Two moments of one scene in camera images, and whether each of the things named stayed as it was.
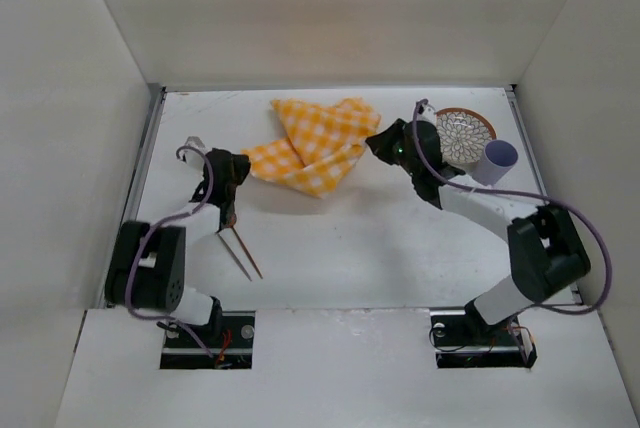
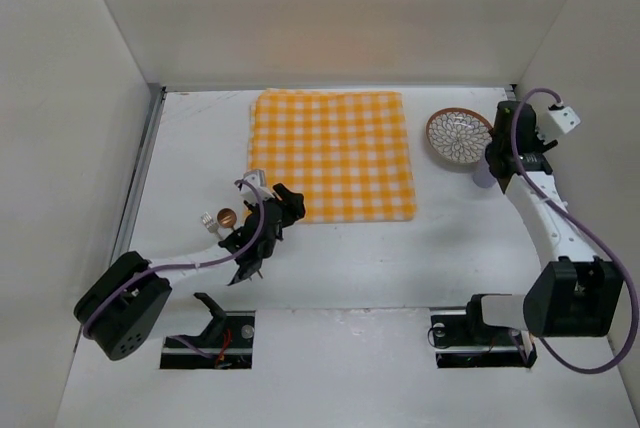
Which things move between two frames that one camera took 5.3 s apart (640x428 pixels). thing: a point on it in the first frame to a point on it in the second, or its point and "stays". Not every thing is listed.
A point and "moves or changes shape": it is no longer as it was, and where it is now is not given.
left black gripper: x=236 y=168 to x=275 y=209
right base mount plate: x=464 y=340 stays
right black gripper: x=385 y=140 to x=498 y=160
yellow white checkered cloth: x=321 y=146 moves or changes shape
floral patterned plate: x=463 y=135 stays
